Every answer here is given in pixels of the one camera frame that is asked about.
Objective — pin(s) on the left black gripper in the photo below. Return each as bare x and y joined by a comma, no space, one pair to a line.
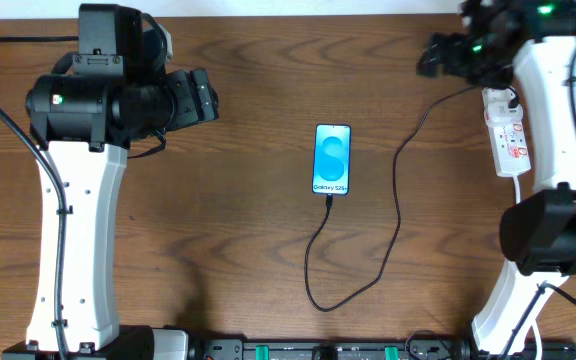
188,95

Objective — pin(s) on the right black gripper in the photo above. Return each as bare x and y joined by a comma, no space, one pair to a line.
433,57

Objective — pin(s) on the blue Galaxy smartphone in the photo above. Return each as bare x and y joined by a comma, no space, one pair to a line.
331,164

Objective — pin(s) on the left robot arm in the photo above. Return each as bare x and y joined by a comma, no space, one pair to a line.
85,115

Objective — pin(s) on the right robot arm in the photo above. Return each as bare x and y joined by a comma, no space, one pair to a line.
534,43

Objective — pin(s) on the white power strip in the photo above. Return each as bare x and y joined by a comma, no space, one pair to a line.
509,148

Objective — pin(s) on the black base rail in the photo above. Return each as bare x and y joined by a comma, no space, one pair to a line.
415,348

